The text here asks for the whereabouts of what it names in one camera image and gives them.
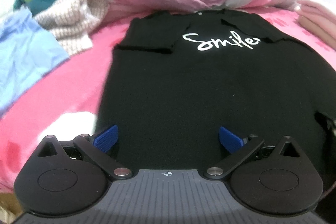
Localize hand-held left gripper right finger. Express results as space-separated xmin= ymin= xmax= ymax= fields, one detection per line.
xmin=206 ymin=126 xmax=302 ymax=178

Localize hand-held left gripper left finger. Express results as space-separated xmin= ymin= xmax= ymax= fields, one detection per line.
xmin=37 ymin=124 xmax=133 ymax=179

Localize black printed t-shirt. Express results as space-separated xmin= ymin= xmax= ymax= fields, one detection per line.
xmin=96 ymin=9 xmax=336 ymax=172

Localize pink fleece leaf-print blanket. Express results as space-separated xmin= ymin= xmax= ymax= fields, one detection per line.
xmin=0 ymin=0 xmax=336 ymax=191

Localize light blue cloth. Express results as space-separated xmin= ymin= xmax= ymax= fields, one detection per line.
xmin=0 ymin=7 xmax=70 ymax=115

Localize beige knit sweater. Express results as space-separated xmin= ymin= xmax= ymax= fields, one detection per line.
xmin=34 ymin=0 xmax=93 ymax=55

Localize beige folded garment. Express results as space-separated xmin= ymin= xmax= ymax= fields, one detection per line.
xmin=299 ymin=15 xmax=336 ymax=52

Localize pale pink folded garment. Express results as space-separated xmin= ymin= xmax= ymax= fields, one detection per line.
xmin=295 ymin=0 xmax=336 ymax=22

